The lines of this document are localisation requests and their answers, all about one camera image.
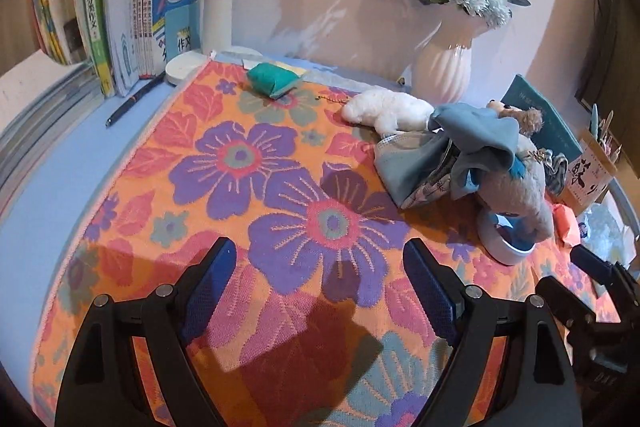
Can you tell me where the grey plush doll toy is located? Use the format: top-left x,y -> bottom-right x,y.
477,100 -> 554,243

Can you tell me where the teal drawstring bag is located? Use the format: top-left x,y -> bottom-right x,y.
501,75 -> 582,161

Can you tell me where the blue grey cloth garment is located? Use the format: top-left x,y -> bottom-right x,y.
374,103 -> 526,210

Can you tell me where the teal soft pouch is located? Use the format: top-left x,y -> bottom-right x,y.
246,63 -> 302,100

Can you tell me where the light blue plastic package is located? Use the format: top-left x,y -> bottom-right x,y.
577,202 -> 637,268

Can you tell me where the pink tissue packet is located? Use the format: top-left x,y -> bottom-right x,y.
552,204 -> 582,248

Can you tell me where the white blue bowl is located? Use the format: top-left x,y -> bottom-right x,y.
476,209 -> 535,267

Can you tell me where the cardboard pen holder box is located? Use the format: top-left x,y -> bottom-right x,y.
560,104 -> 622,216

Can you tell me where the floral orange purple mat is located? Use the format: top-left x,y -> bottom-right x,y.
30,64 -> 584,426

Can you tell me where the stack of books left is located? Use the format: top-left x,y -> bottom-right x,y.
1,51 -> 105,218

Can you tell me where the white plush toy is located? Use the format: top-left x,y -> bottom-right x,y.
341,88 -> 435,138

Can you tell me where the black pen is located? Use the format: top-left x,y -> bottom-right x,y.
105,72 -> 165,128

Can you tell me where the white ribbed vase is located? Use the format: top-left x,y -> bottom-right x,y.
411,4 -> 488,106

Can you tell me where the row of upright books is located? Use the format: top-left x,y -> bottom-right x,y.
27,0 -> 170,98

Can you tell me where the blue cover study book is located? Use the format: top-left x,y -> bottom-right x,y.
148,0 -> 201,76

